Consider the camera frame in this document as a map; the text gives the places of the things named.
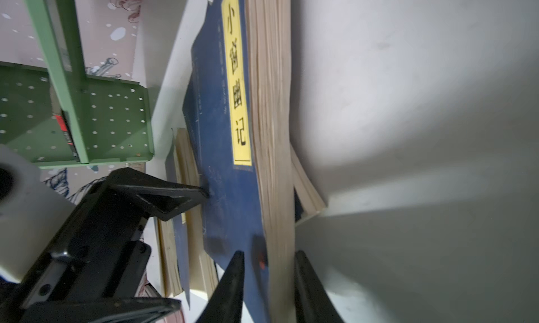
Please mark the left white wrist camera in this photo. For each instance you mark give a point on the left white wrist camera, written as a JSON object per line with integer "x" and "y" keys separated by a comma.
{"x": 31, "y": 215}

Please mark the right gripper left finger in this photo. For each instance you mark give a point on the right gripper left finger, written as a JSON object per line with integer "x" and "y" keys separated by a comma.
{"x": 226, "y": 303}

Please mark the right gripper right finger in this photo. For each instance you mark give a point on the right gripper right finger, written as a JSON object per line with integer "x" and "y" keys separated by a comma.
{"x": 312, "y": 302}

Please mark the green wooden two-tier shelf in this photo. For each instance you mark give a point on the green wooden two-tier shelf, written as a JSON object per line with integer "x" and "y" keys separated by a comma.
{"x": 109, "y": 118}

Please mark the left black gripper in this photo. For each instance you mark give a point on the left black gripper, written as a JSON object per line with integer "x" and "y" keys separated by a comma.
{"x": 92, "y": 269}

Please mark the blue book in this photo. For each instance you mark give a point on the blue book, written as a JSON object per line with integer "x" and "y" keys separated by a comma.
{"x": 237, "y": 114}
{"x": 184, "y": 261}

